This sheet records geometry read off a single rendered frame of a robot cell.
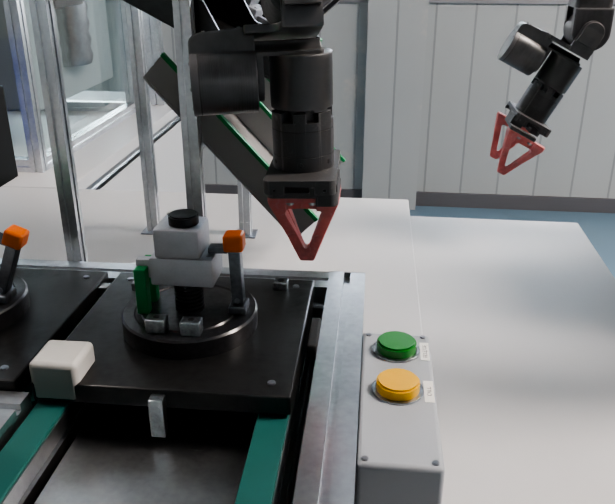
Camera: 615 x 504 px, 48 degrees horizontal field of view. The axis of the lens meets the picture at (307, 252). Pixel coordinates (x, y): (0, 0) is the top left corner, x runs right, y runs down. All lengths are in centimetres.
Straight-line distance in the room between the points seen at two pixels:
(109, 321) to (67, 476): 18
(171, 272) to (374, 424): 25
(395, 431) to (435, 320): 40
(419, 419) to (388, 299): 43
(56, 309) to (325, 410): 34
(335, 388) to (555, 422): 27
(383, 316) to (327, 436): 40
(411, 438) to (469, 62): 335
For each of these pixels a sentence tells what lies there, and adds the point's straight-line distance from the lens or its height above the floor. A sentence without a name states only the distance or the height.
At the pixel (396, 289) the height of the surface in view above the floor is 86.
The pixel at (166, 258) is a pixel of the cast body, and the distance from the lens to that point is 70.
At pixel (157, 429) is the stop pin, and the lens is 66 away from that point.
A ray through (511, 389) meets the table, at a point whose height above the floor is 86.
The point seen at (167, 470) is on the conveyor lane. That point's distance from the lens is 65.
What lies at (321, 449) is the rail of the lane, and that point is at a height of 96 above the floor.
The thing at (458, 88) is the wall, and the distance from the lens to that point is 388.
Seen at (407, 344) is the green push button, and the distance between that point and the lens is 71.
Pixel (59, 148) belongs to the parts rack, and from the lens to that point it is 94.
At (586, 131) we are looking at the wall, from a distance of 405.
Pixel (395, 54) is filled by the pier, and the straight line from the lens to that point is 375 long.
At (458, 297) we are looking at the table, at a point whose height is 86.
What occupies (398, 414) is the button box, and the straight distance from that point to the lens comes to 63.
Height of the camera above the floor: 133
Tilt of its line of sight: 23 degrees down
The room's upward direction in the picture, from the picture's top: straight up
